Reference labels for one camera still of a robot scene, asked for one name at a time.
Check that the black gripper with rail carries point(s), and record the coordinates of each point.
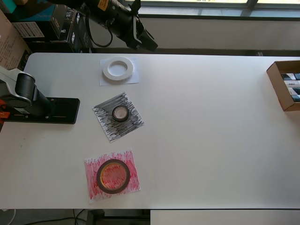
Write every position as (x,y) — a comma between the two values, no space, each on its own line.
(127,30)

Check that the white tape roll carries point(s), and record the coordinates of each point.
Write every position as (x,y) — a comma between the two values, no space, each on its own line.
(105,72)

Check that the black tape roll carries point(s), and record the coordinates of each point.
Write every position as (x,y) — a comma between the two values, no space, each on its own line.
(119,120)

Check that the red 3M tape roll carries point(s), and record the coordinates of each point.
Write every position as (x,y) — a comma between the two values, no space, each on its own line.
(110,190)

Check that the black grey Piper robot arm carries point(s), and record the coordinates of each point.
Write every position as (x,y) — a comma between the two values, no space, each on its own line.
(25,89)

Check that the plain white paper sheet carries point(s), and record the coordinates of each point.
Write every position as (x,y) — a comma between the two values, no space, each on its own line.
(137,70)

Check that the black cardboard box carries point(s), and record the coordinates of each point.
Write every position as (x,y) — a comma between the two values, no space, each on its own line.
(78,37)

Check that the black scribbled paper sheet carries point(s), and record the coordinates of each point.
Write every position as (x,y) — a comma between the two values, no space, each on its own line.
(131,126)

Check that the black box teal graphic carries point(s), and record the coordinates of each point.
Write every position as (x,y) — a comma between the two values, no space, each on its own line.
(35,14)

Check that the open cardboard tray box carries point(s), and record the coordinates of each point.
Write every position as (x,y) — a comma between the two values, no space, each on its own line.
(276,79)

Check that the large GX760A cardboard box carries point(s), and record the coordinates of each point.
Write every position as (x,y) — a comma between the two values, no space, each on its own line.
(9,47)

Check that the small black white box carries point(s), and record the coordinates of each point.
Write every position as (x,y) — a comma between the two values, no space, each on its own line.
(287,77)
(295,98)
(294,92)
(290,84)

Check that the red scribbled paper sheet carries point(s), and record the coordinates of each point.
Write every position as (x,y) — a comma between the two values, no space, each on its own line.
(91,187)

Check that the black table leg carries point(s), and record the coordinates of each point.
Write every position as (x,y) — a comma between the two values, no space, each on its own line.
(96,218)

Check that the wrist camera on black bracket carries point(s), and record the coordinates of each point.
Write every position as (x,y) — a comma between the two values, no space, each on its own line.
(136,5)

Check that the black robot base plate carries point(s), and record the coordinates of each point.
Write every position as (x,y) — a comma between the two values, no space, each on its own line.
(63,110)

